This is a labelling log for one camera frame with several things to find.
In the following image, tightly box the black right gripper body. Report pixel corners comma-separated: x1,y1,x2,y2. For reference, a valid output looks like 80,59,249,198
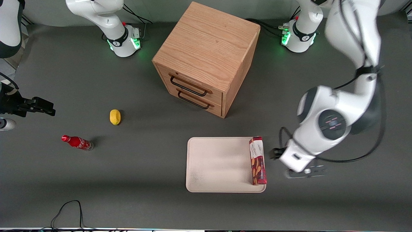
0,84,33,117

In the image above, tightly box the red cookie box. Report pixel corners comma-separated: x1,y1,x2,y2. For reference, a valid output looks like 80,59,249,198
249,136,267,186

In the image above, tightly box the white plastic tray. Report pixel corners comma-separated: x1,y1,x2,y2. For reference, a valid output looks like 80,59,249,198
186,137,267,193

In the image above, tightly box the red cola bottle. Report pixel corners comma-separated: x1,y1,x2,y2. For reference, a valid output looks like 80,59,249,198
61,135,94,151

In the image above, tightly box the wooden drawer front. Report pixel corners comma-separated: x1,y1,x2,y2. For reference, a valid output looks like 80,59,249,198
167,85,223,118
157,64,223,104

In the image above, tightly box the wooden drawer cabinet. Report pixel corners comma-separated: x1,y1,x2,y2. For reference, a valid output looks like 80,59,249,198
152,1,261,119

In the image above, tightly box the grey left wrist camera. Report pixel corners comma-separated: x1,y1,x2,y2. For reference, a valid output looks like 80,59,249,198
284,165,327,179

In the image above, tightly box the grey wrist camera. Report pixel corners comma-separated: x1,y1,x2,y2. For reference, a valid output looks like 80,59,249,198
0,118,16,131
284,165,327,179

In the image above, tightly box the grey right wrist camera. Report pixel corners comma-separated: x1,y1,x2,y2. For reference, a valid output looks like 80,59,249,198
0,118,16,131

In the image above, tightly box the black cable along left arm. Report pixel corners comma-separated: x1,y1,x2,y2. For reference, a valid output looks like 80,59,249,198
278,0,387,163

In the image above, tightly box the black metal drawer handle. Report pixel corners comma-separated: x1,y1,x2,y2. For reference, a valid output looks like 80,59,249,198
177,91,211,110
169,75,208,97

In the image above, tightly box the black looped table cable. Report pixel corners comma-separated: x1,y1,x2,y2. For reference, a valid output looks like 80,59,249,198
50,200,86,231

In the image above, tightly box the black left arm base cable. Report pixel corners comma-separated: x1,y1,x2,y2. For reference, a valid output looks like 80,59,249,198
246,18,287,36

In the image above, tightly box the black arm base cable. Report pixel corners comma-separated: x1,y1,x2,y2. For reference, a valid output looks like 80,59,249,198
246,18,287,36
122,3,154,40

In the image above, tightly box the black right arm base cable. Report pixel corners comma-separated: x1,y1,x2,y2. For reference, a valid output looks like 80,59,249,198
122,3,154,40

